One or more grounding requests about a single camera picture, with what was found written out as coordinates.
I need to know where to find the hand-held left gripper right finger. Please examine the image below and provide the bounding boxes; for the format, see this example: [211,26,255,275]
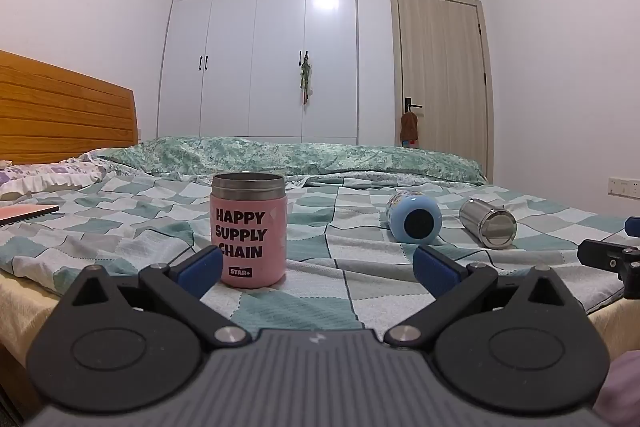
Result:
[384,246,585,350]

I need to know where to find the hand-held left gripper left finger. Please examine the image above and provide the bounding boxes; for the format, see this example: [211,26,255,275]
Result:
[59,246,252,349]

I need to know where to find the stainless steel cup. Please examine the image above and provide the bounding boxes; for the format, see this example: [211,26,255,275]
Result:
[459,198,518,250]

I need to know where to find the pink cup with black lettering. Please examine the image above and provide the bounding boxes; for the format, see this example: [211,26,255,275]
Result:
[210,172,288,288]

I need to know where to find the green checked bed sheet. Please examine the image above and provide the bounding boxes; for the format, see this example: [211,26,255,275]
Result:
[0,170,640,341]

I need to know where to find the pale purple cloth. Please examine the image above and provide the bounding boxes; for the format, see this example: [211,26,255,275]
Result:
[603,351,640,427]

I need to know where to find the green floral duvet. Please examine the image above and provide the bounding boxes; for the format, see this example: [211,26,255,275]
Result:
[97,136,487,186]

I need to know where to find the cream mattress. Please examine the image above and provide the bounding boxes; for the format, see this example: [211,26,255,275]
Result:
[0,271,63,400]

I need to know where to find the purple floral pillow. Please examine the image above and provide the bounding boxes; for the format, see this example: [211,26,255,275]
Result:
[0,151,118,201]

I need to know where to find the pink flat book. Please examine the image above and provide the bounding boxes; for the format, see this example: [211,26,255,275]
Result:
[0,204,60,228]

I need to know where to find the beige wooden door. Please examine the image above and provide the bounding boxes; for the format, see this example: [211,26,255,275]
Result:
[389,0,495,184]

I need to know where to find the wooden headboard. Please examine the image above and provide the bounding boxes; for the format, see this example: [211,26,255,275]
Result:
[0,50,138,166]

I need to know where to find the green hanging ornament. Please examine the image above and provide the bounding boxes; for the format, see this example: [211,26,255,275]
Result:
[299,50,314,106]

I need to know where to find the white wardrobe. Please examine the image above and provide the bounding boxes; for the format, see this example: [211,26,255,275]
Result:
[156,0,359,146]

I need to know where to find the white wall socket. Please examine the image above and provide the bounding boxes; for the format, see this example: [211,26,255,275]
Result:
[608,176,640,198]

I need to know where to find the brown bag on handle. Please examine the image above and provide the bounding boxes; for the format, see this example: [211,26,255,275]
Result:
[399,110,420,148]

